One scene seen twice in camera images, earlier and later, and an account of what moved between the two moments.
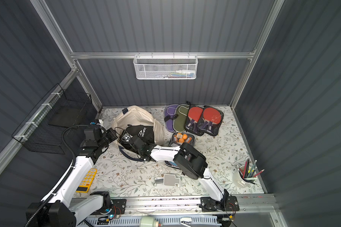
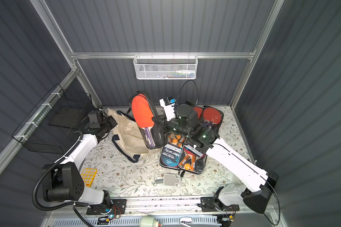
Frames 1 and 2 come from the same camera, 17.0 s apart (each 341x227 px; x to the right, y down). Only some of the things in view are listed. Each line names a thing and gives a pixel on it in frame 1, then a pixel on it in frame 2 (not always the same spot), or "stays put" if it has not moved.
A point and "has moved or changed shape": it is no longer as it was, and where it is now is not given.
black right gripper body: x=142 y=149 -> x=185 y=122
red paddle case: x=211 y=120 stays put
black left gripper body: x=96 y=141 -> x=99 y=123
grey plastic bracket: x=169 y=180 stays put
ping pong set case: x=146 y=132 has moved or changed shape
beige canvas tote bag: x=136 y=115 has moved or changed shape
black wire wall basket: x=44 y=127 stays put
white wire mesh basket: x=165 y=67 stays put
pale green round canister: x=149 y=221 stays put
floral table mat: x=120 y=176 stays put
